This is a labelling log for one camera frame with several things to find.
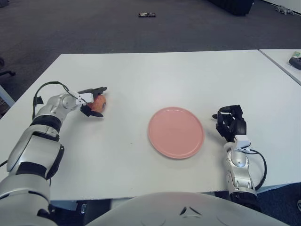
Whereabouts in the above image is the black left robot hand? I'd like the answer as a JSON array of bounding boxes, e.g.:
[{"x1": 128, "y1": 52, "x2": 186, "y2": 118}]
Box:
[{"x1": 77, "y1": 86, "x2": 108, "y2": 118}]

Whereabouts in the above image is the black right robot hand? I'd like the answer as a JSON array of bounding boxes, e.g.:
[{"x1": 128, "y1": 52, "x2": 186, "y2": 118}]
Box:
[{"x1": 212, "y1": 105, "x2": 247, "y2": 143}]

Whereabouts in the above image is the red yellow apple with sticker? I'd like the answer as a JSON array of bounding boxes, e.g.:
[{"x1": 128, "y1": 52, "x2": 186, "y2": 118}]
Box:
[{"x1": 90, "y1": 94, "x2": 108, "y2": 113}]

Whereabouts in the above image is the pink round plate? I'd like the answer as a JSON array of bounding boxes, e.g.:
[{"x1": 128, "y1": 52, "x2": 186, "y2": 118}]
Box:
[{"x1": 147, "y1": 106, "x2": 205, "y2": 160}]

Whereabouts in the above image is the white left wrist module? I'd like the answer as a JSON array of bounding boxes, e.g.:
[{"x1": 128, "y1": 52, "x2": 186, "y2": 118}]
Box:
[{"x1": 75, "y1": 92, "x2": 95, "y2": 105}]

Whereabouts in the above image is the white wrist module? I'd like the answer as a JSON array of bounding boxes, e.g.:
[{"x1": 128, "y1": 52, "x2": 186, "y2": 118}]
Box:
[
  {"x1": 235, "y1": 135, "x2": 251, "y2": 151},
  {"x1": 75, "y1": 92, "x2": 95, "y2": 105}
]

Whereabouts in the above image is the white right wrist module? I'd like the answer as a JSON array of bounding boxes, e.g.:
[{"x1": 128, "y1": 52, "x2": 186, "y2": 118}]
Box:
[{"x1": 235, "y1": 135, "x2": 251, "y2": 151}]

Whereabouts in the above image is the dark grey handheld controller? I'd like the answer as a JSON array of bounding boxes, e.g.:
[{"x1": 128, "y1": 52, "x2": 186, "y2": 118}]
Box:
[{"x1": 288, "y1": 57, "x2": 301, "y2": 70}]

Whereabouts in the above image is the white table leg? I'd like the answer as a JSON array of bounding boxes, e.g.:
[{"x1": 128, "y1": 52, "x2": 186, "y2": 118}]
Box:
[{"x1": 0, "y1": 84, "x2": 15, "y2": 108}]

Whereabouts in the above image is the grey white robot torso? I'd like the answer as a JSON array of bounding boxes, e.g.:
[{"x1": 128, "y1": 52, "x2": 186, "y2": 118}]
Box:
[{"x1": 84, "y1": 192, "x2": 290, "y2": 226}]

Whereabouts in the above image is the large black box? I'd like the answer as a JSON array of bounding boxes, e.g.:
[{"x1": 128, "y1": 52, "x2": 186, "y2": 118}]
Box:
[{"x1": 206, "y1": 0, "x2": 255, "y2": 16}]

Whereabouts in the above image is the small grey toy figure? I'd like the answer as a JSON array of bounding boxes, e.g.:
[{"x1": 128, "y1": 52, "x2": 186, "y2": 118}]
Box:
[{"x1": 275, "y1": 6, "x2": 294, "y2": 15}]

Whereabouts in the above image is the black looped right wrist cable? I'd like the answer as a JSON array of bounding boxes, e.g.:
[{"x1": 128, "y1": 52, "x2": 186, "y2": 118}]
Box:
[{"x1": 248, "y1": 149, "x2": 268, "y2": 190}]

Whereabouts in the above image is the black looped wrist cable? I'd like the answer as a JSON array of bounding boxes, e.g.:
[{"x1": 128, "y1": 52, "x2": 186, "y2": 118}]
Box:
[
  {"x1": 32, "y1": 81, "x2": 79, "y2": 118},
  {"x1": 248, "y1": 149, "x2": 268, "y2": 190}
]

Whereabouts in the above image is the black looped left wrist cable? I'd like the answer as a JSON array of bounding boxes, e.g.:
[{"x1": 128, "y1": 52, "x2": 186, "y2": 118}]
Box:
[{"x1": 32, "y1": 81, "x2": 79, "y2": 118}]

